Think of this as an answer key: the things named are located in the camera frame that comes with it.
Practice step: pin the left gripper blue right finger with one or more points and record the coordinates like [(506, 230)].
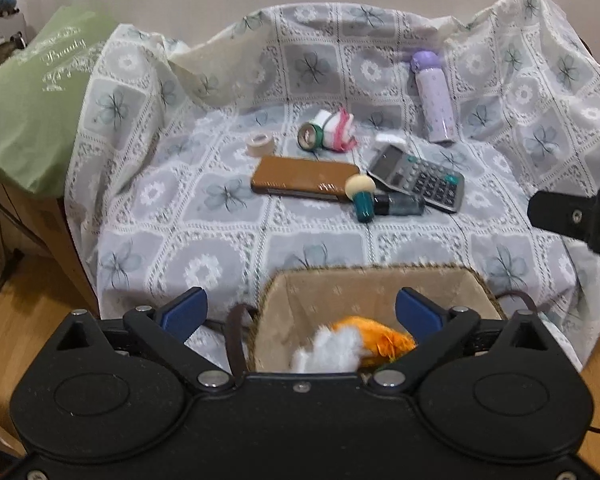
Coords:
[(440, 336)]

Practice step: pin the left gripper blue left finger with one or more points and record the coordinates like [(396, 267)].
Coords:
[(161, 334)]

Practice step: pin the orange white plush toy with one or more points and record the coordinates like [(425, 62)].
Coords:
[(351, 344)]

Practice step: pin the beige teal makeup sponge brush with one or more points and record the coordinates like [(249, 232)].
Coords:
[(360, 190)]

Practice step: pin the woven basket with beige liner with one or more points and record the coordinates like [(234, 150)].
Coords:
[(294, 302)]

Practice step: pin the grey desktop calculator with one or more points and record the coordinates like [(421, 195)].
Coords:
[(398, 171)]

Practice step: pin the purple water bottle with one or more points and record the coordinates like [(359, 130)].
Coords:
[(434, 94)]

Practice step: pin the brown leather wallet case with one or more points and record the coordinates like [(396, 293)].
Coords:
[(302, 178)]

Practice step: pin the beige tape roll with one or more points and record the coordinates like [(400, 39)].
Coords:
[(260, 144)]

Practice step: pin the grey lace floral tablecloth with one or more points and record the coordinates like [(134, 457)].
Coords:
[(158, 193)]

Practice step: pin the green washi tape roll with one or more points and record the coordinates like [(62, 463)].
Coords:
[(310, 137)]

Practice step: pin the green pillow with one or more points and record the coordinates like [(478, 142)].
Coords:
[(41, 93)]

